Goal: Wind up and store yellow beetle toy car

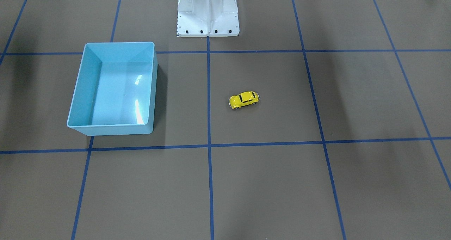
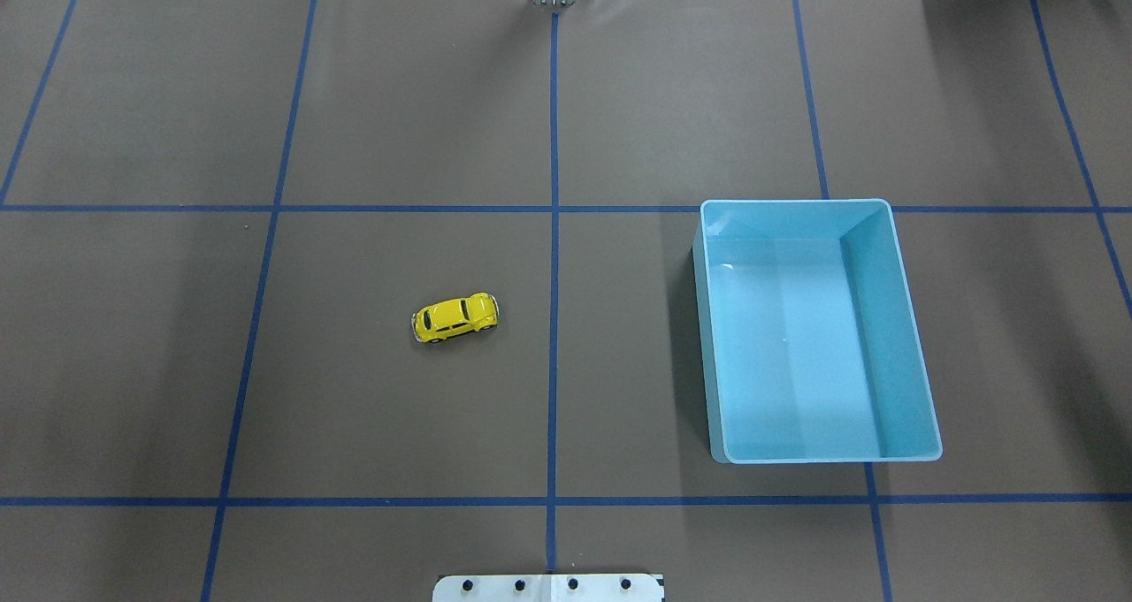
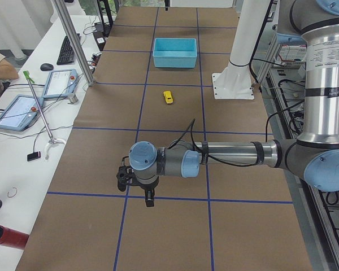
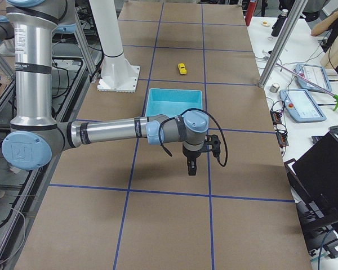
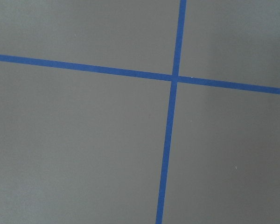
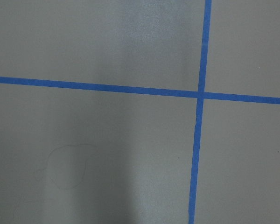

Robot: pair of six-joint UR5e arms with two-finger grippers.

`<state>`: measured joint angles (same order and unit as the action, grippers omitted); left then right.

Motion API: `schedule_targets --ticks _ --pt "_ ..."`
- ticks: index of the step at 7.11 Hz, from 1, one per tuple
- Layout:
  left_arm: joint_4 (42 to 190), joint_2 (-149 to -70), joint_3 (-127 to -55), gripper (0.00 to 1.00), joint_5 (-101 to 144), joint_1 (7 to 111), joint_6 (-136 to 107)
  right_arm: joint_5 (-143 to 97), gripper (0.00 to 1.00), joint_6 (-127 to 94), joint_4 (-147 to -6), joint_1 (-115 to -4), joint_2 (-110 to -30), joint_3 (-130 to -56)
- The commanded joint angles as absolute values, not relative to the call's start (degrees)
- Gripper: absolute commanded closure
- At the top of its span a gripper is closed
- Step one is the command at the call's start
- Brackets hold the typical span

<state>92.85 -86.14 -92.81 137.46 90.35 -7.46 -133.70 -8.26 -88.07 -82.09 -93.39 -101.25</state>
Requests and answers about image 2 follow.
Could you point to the yellow beetle toy car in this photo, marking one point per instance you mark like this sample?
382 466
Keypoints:
440 321

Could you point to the light blue plastic bin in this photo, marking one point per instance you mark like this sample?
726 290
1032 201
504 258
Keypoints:
810 346

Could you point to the brown paper table mat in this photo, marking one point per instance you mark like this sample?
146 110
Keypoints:
219 217

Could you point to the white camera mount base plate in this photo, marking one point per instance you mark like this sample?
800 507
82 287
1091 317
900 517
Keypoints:
551 587

